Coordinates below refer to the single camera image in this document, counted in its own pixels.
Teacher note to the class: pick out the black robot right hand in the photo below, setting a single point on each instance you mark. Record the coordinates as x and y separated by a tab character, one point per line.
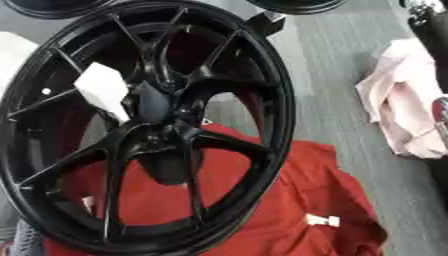
436	50

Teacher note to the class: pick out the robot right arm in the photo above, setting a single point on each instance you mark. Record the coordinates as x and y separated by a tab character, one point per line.
424	7

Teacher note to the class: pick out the black spoked wheel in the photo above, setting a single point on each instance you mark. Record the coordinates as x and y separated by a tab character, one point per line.
265	110

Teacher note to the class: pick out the white pin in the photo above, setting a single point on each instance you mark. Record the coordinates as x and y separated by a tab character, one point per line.
102	87

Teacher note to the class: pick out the pale pink cloth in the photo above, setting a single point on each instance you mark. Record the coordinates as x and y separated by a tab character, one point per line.
402	100

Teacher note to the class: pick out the black block with bright top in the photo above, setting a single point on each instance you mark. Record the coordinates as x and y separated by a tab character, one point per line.
267	22

